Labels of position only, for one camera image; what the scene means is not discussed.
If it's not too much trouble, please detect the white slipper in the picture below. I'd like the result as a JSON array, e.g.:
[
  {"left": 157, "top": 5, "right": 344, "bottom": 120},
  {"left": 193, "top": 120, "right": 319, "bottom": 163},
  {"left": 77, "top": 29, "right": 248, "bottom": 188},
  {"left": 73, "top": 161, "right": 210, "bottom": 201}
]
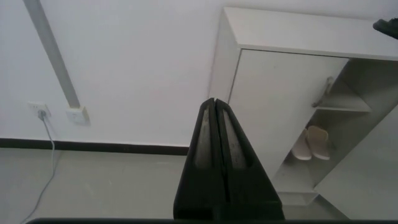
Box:
[{"left": 290, "top": 128, "right": 313, "bottom": 161}]

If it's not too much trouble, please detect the white shoe cabinet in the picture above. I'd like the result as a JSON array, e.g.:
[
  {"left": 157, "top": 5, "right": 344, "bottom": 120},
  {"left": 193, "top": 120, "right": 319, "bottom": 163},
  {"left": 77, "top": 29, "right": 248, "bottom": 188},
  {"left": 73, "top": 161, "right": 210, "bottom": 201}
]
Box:
[{"left": 207, "top": 6, "right": 398, "bottom": 207}]

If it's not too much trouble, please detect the black object on cabinet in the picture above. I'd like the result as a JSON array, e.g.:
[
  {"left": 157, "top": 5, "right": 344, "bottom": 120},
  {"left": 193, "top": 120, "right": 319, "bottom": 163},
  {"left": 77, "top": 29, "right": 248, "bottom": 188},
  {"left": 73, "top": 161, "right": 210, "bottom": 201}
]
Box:
[{"left": 372, "top": 17, "right": 398, "bottom": 40}]

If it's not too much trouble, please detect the white cabinet door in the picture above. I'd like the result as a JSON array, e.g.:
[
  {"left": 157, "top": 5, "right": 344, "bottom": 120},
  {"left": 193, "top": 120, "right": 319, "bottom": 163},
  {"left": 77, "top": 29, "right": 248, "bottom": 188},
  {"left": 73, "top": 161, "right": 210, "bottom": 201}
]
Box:
[{"left": 228, "top": 49, "right": 350, "bottom": 181}]

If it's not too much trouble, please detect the grey power cable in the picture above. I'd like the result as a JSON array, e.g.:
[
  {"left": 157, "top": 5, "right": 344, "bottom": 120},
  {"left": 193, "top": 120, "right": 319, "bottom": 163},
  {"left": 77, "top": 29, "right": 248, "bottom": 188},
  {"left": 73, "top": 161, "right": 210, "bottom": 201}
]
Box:
[{"left": 20, "top": 114, "right": 56, "bottom": 224}]

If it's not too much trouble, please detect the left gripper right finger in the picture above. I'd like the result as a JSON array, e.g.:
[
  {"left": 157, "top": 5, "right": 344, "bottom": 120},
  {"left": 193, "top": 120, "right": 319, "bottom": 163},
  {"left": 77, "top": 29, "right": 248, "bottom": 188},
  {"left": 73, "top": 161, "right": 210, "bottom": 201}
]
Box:
[{"left": 214, "top": 98, "right": 285, "bottom": 220}]

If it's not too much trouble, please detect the grey cable duct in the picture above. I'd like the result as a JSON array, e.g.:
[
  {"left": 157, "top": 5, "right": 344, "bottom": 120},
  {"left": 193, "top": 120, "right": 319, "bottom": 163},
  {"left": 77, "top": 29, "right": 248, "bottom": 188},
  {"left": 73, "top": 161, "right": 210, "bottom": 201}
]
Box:
[{"left": 22, "top": 0, "right": 81, "bottom": 110}]

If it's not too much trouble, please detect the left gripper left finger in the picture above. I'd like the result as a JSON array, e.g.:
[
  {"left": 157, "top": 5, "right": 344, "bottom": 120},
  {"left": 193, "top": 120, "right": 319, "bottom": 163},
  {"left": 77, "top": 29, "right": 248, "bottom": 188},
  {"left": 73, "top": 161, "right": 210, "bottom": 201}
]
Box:
[{"left": 173, "top": 98, "right": 231, "bottom": 220}]

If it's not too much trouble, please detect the white wall socket with plug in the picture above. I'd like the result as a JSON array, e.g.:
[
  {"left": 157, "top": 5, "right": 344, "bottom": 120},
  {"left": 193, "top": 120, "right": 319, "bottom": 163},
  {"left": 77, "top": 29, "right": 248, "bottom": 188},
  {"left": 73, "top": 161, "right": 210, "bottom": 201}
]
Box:
[{"left": 26, "top": 101, "right": 52, "bottom": 121}]

